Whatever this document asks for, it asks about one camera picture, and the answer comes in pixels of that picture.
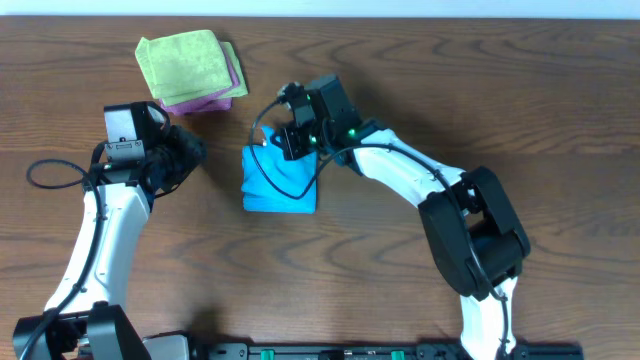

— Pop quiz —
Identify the blue microfiber cloth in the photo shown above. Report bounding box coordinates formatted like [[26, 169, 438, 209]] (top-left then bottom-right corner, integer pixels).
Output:
[[241, 125, 318, 214]]

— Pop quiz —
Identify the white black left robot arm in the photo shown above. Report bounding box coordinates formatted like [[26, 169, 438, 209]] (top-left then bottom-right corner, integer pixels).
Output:
[[13, 101, 206, 359]]

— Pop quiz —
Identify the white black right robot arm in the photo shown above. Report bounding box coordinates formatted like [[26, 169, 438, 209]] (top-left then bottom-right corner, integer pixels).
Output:
[[273, 75, 531, 359]]

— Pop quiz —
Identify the bottom purple folded cloth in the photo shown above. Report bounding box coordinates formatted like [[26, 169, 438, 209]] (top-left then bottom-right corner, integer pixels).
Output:
[[160, 98, 232, 115]]

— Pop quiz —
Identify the lower green folded cloth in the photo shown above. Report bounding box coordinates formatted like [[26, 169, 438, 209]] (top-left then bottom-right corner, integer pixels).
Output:
[[160, 42, 248, 113]]

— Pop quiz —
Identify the green folded cloth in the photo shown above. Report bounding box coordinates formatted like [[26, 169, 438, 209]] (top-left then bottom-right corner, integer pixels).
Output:
[[160, 42, 248, 113], [135, 30, 232, 99]]

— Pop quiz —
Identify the top green folded cloth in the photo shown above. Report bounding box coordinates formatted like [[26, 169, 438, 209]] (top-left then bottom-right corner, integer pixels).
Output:
[[135, 30, 232, 99]]

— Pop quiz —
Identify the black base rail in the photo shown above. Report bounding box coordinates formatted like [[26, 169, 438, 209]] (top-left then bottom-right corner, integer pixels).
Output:
[[142, 331, 585, 360]]

